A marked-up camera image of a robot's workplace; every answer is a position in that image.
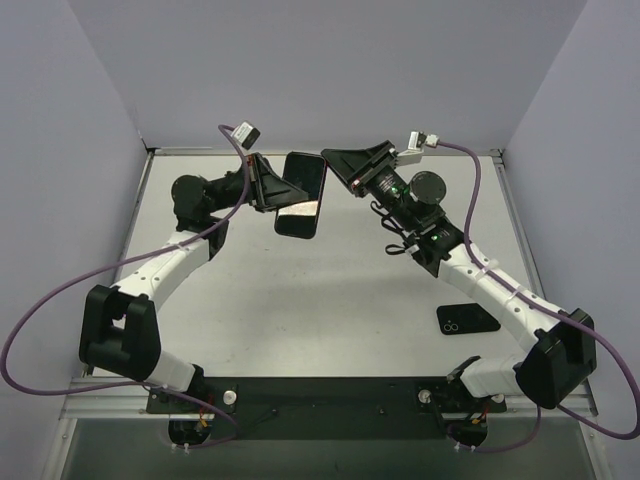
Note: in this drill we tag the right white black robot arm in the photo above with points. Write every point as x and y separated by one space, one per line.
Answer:
558 352

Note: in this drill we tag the black phone case with phone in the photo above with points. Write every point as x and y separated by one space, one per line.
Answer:
298 217

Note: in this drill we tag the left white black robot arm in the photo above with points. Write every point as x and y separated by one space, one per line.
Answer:
120 331

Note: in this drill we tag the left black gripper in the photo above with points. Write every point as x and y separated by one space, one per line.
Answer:
255 180

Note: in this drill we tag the aluminium front rail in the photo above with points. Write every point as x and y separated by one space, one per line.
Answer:
108 398

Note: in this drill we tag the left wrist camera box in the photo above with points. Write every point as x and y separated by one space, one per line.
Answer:
246 135

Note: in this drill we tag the black phone case on table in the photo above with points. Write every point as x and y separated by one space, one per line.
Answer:
462 319

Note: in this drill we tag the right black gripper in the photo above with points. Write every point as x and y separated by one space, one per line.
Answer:
373 167

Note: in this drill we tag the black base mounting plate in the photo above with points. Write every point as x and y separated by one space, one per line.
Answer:
341 408

